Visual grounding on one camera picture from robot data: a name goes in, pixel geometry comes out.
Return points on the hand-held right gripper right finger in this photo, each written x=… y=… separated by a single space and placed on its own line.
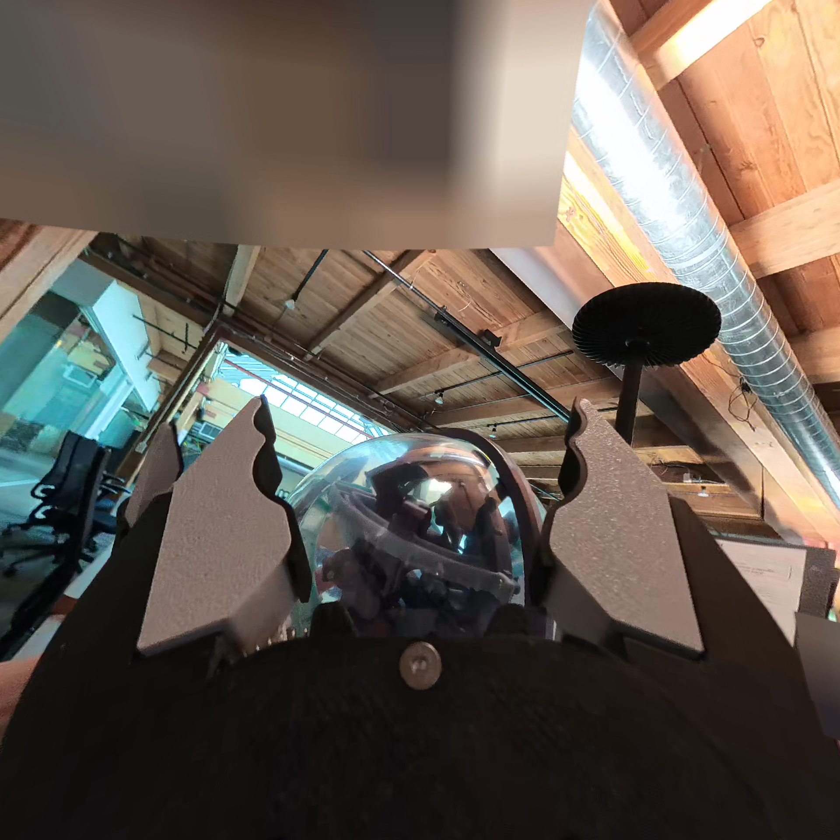
x=623 y=558

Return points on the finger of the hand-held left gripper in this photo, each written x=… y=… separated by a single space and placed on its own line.
x=157 y=466

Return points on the black ceiling light track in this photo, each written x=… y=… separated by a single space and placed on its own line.
x=308 y=275
x=489 y=339

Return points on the black disc floor lamp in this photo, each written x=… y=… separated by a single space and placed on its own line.
x=646 y=321

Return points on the person's left forearm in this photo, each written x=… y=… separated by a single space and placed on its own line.
x=13 y=689

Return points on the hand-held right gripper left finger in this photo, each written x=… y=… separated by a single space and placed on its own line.
x=210 y=558

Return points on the black office chair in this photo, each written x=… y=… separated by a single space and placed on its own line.
x=72 y=472

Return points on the wide round metal duct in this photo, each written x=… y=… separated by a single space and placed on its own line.
x=656 y=164

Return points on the clear plastic maze ball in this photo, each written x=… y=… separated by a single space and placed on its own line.
x=420 y=525

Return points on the printed instruction sheet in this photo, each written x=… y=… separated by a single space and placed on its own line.
x=761 y=577

